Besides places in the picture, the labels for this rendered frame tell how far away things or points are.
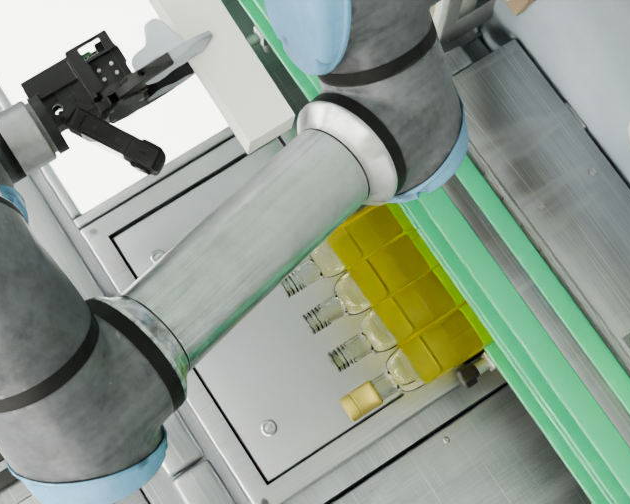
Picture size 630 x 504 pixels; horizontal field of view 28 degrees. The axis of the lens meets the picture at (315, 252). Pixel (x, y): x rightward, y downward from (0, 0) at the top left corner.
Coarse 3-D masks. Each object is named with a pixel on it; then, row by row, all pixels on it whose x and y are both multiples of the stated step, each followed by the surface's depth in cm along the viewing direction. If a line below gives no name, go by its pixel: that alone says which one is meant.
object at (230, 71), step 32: (160, 0) 140; (192, 0) 141; (192, 32) 140; (224, 32) 141; (192, 64) 144; (224, 64) 140; (256, 64) 140; (224, 96) 140; (256, 96) 140; (256, 128) 139; (288, 128) 145
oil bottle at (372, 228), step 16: (368, 208) 160; (384, 208) 160; (400, 208) 160; (352, 224) 159; (368, 224) 159; (384, 224) 159; (400, 224) 159; (336, 240) 158; (352, 240) 158; (368, 240) 158; (384, 240) 158; (320, 256) 158; (336, 256) 158; (352, 256) 158; (368, 256) 159; (320, 272) 159; (336, 272) 158
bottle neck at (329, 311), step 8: (320, 304) 158; (328, 304) 157; (336, 304) 157; (312, 312) 157; (320, 312) 157; (328, 312) 157; (336, 312) 157; (344, 312) 158; (304, 320) 159; (312, 320) 157; (320, 320) 157; (328, 320) 157; (312, 328) 157; (320, 328) 157
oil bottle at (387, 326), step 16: (432, 272) 157; (416, 288) 156; (432, 288) 156; (448, 288) 156; (384, 304) 156; (400, 304) 156; (416, 304) 156; (432, 304) 156; (448, 304) 156; (368, 320) 155; (384, 320) 155; (400, 320) 155; (416, 320) 155; (432, 320) 155; (368, 336) 155; (384, 336) 155; (400, 336) 154; (384, 352) 156
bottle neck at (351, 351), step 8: (360, 336) 156; (344, 344) 156; (352, 344) 156; (360, 344) 156; (368, 344) 156; (328, 352) 156; (336, 352) 155; (344, 352) 155; (352, 352) 155; (360, 352) 156; (368, 352) 156; (336, 360) 155; (344, 360) 155; (352, 360) 156; (336, 368) 157; (344, 368) 156
